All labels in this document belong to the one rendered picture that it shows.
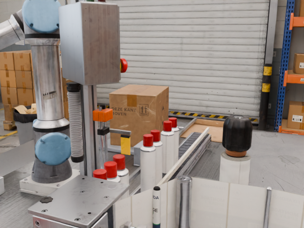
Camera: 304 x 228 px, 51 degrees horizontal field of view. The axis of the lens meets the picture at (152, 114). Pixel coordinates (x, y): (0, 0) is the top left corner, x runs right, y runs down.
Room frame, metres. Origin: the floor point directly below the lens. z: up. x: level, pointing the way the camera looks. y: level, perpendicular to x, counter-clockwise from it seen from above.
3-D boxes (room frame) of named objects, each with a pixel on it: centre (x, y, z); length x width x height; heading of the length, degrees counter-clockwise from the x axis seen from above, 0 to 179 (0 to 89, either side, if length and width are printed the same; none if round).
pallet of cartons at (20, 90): (5.00, 1.65, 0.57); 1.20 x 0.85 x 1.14; 162
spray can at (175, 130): (1.21, -0.08, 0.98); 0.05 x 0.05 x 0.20
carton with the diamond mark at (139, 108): (1.66, 0.06, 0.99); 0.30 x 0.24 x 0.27; 165
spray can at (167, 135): (1.16, -0.06, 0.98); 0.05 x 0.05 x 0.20
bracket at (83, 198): (0.48, 0.12, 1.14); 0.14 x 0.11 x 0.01; 157
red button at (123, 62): (0.83, 0.08, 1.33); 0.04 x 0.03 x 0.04; 33
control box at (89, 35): (0.84, 0.16, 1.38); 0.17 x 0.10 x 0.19; 33
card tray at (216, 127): (1.83, -0.34, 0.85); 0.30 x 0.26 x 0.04; 157
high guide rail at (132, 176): (1.19, -0.03, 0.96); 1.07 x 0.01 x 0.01; 157
